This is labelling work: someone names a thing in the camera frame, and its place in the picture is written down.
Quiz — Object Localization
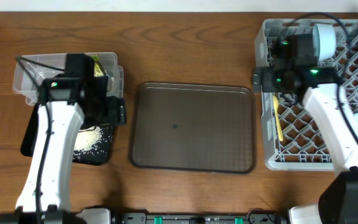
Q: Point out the rice grains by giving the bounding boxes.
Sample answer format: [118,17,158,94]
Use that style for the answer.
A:
[73,126,114,166]

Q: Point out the black waste tray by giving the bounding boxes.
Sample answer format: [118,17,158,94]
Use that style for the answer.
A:
[20,104,114,166]

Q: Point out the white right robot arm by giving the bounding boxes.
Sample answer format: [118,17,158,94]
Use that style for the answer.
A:
[254,34,358,223]

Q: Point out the grey dishwasher rack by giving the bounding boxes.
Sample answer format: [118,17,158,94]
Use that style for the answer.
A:
[254,19,358,171]

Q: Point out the green snack wrapper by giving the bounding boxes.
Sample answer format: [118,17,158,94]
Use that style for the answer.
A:
[91,55,106,77]

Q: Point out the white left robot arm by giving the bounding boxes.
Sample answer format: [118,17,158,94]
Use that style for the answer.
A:
[0,54,126,223]

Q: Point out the cream plastic spoon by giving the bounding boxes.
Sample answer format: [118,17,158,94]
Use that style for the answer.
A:
[272,95,283,141]

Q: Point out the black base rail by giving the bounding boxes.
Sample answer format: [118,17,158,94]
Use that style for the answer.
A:
[111,208,289,224]

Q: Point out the brown serving tray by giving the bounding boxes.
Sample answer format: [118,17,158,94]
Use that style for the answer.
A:
[129,82,257,174]

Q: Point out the clear plastic bin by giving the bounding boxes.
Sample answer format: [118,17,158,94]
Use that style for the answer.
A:
[12,52,124,106]

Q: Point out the light blue bowl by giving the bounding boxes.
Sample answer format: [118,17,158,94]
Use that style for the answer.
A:
[312,24,336,61]

